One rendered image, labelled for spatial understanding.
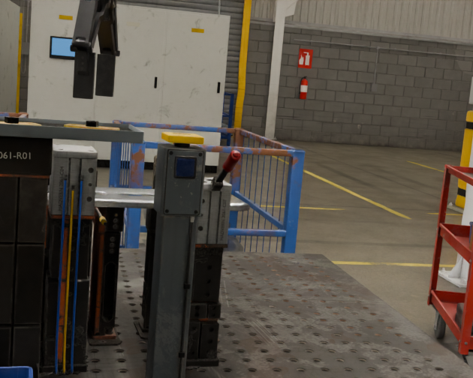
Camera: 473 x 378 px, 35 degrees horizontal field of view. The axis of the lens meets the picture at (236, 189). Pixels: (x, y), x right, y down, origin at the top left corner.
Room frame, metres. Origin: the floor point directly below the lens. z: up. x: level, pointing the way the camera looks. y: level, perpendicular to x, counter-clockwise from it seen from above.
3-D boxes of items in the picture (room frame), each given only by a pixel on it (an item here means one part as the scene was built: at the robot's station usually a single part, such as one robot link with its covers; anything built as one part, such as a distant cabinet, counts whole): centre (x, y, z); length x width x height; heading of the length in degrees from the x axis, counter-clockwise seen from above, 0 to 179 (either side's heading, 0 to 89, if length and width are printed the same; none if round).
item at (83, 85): (1.14, 0.24, 1.24); 0.03 x 0.01 x 0.07; 87
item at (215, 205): (1.43, 0.05, 0.88); 0.11 x 0.10 x 0.36; 17
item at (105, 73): (1.27, 0.24, 1.24); 0.03 x 0.01 x 0.07; 87
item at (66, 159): (1.35, 0.30, 0.90); 0.13 x 0.10 x 0.41; 17
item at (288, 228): (3.94, 0.23, 0.47); 1.20 x 0.80 x 0.95; 14
